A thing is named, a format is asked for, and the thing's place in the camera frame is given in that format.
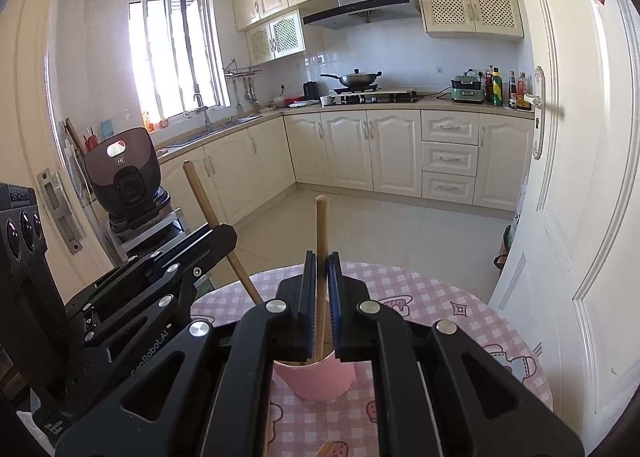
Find wall utensil rack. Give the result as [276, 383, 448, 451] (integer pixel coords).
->
[222, 58, 264, 114]

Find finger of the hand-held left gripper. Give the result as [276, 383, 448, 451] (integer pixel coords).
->
[100, 223, 239, 290]
[64, 262, 202, 334]

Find gas stove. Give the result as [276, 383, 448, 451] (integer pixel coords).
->
[329, 87, 424, 106]

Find kitchen window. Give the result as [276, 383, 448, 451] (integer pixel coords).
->
[127, 0, 232, 120]

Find dark brown air fryer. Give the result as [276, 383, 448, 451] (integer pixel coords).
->
[82, 127, 163, 215]

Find metal door handle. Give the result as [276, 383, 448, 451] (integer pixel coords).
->
[522, 66, 567, 160]

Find steel sink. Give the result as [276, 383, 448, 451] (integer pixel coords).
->
[167, 129, 222, 148]

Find black appliance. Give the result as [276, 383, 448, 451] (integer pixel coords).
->
[107, 189, 174, 238]

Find steel wok with lid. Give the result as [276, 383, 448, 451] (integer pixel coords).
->
[320, 68, 384, 90]

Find cream lower cabinets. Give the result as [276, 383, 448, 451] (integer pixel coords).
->
[150, 109, 536, 229]

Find pink cup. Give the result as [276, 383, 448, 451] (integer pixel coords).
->
[273, 348, 357, 402]

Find green electric cooker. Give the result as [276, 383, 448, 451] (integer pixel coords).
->
[450, 69, 486, 104]

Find chrome faucet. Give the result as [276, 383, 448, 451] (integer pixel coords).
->
[193, 93, 212, 132]

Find metal storage rack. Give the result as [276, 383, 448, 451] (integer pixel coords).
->
[104, 207, 189, 269]

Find metal door strike plate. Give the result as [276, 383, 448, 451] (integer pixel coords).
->
[37, 167, 84, 254]

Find white panelled door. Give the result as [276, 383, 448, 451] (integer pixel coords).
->
[487, 0, 640, 457]

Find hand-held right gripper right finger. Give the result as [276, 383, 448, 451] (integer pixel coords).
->
[327, 251, 586, 457]

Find red-capped oil bottle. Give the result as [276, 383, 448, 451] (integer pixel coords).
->
[516, 73, 532, 111]

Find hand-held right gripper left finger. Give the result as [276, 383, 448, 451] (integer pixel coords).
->
[54, 250, 318, 457]

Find range hood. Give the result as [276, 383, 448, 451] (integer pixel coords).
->
[302, 0, 424, 30]

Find cream cabinet drawer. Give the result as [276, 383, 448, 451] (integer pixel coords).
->
[421, 142, 479, 173]
[422, 171, 476, 200]
[421, 110, 480, 146]

